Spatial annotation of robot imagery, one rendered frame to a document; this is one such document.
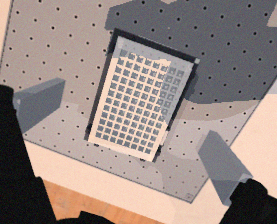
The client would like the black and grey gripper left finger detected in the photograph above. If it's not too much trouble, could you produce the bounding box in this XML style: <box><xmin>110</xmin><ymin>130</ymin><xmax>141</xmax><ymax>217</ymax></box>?
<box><xmin>0</xmin><ymin>77</ymin><xmax>66</xmax><ymax>224</ymax></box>

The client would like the grey well plate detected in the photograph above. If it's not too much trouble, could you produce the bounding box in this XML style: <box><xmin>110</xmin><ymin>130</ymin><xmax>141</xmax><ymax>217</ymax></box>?
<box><xmin>88</xmin><ymin>36</ymin><xmax>194</xmax><ymax>162</ymax></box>

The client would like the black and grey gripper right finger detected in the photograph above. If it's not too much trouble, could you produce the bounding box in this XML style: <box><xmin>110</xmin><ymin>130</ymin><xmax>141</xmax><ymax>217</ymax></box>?
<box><xmin>198</xmin><ymin>130</ymin><xmax>277</xmax><ymax>224</ymax></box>

